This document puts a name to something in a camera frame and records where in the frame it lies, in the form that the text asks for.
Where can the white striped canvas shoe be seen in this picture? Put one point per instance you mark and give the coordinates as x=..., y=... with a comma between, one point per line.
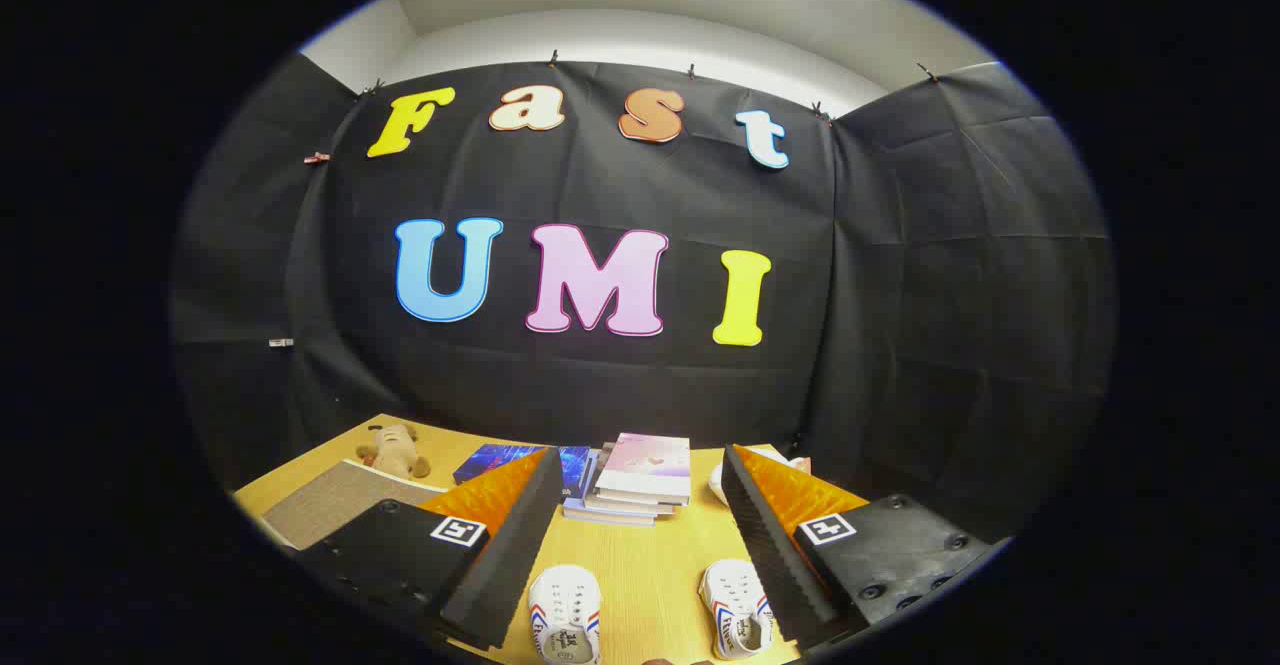
x=730, y=595
x=565, y=595

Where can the dark blue book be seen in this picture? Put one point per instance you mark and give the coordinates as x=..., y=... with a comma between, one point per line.
x=490, y=462

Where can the white plush toy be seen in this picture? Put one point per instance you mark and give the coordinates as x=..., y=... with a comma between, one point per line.
x=715, y=487

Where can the brown plush toy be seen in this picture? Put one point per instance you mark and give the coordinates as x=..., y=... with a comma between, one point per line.
x=392, y=445

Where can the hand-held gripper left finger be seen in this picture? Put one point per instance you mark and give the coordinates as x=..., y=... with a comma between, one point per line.
x=510, y=545

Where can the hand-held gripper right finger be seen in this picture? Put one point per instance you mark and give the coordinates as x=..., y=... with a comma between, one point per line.
x=770, y=545

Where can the light blue book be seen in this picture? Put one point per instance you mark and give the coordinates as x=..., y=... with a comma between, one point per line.
x=600, y=518

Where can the beige fabric storage box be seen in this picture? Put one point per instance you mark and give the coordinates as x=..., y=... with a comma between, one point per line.
x=330, y=505

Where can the pink cover book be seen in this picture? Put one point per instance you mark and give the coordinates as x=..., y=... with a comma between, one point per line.
x=650, y=460

